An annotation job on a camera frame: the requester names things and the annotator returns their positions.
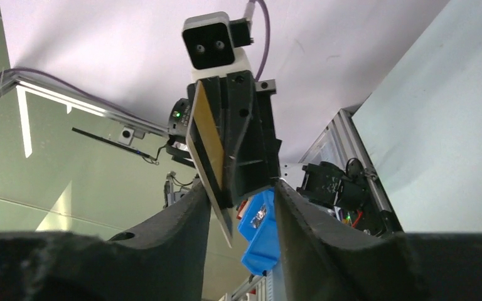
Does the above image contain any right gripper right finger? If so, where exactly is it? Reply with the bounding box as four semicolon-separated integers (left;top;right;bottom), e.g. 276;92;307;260
274;180;482;300

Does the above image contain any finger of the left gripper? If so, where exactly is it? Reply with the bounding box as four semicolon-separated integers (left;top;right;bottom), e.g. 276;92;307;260
224;70;281;204
185;77;234;208

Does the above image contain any blue storage bin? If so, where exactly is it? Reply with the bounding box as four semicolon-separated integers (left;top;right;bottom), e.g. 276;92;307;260
238;188;281;276

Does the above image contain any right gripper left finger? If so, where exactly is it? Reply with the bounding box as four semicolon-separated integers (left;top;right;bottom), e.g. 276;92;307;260
0;184;211;300

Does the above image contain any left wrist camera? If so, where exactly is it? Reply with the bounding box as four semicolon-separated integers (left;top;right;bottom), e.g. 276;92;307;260
181;11;253;81

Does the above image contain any orange credit card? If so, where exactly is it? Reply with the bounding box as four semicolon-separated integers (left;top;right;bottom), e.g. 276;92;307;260
186;80;233;248

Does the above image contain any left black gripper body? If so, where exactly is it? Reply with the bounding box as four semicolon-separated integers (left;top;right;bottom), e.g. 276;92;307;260
249;78;281;183

